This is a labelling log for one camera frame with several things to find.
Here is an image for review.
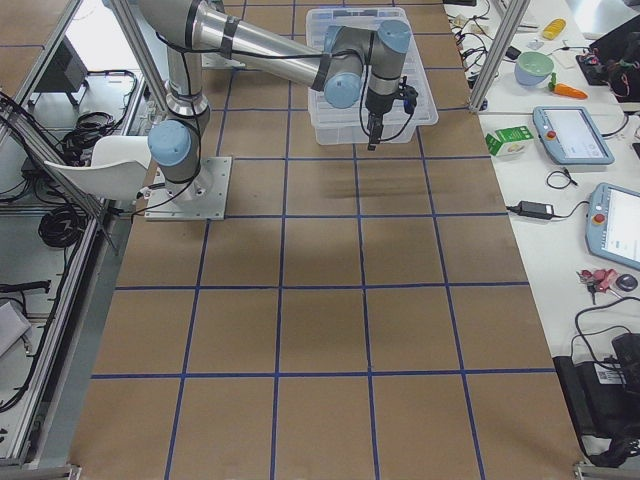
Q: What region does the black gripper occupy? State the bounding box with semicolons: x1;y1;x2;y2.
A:
365;74;418;151

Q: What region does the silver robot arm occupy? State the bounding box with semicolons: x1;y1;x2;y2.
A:
139;1;417;199

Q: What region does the clear plastic storage box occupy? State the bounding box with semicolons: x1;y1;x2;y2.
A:
306;7;438;145

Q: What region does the green white carton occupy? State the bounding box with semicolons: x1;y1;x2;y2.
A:
485;125;534;157

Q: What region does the green bowl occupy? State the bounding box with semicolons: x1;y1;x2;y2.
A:
514;51;554;86

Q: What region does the black power adapter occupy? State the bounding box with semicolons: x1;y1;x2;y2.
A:
515;200;555;220

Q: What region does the toy carrot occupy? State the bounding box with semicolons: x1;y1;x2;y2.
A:
547;72;588;100

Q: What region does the blue teach pendant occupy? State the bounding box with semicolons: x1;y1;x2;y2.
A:
532;106;615;166
585;183;639;270

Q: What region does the yellow toy corn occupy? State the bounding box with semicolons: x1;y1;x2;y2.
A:
541;18;567;41

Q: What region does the white chair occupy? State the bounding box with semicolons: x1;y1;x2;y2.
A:
44;136;151;202

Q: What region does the red keys bundle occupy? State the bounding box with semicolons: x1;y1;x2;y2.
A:
576;269;618;305

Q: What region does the black computer mouse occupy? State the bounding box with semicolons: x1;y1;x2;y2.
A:
615;274;639;292

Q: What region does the aluminium frame post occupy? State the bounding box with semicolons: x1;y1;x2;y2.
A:
468;0;530;113

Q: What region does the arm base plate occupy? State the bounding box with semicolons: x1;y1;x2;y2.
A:
143;156;232;221

